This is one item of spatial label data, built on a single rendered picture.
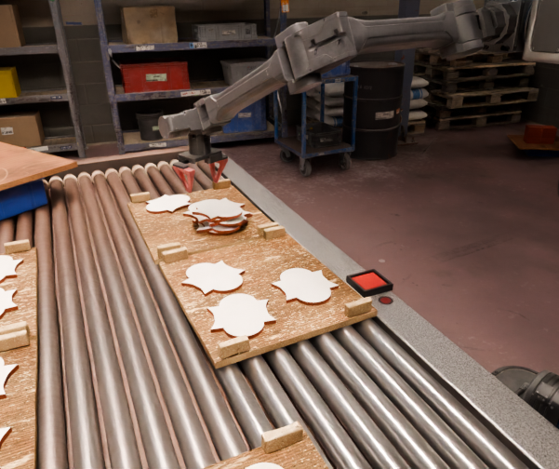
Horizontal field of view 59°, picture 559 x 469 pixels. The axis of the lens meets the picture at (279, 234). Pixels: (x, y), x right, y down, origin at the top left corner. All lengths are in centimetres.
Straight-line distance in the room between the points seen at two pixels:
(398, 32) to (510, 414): 68
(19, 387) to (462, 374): 75
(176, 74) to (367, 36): 449
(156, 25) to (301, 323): 461
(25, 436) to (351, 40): 80
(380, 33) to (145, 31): 450
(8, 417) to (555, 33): 124
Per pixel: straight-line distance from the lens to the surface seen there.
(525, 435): 89
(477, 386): 94
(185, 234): 137
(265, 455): 76
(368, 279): 115
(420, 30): 105
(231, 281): 111
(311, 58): 92
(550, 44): 126
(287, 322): 99
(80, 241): 146
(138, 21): 534
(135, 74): 531
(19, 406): 93
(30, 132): 569
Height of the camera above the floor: 152
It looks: 26 degrees down
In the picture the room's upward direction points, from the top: 1 degrees counter-clockwise
